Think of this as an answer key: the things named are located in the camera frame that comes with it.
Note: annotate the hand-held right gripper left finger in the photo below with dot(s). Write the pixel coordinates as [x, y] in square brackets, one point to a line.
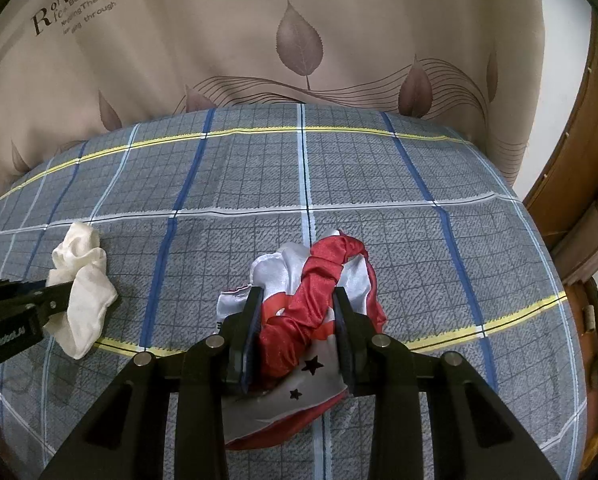
[251, 340]

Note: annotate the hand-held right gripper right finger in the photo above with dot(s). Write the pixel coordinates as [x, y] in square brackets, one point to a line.
[344, 355]

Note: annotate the wooden door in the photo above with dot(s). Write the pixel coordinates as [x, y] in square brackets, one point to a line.
[594, 160]

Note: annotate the beige leaf print curtain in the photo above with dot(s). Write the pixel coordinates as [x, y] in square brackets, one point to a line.
[229, 35]

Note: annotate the cream scrunchie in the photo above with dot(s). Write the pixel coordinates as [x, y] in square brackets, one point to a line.
[84, 300]

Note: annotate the grey plaid bed sheet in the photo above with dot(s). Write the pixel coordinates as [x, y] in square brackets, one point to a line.
[379, 185]

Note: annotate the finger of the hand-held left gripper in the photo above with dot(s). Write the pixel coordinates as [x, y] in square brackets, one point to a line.
[39, 305]
[9, 286]

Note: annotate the dark wooden panel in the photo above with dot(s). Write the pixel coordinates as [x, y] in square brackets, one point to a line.
[591, 410]

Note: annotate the red and white satin cloth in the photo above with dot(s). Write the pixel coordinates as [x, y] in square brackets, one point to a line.
[299, 320]

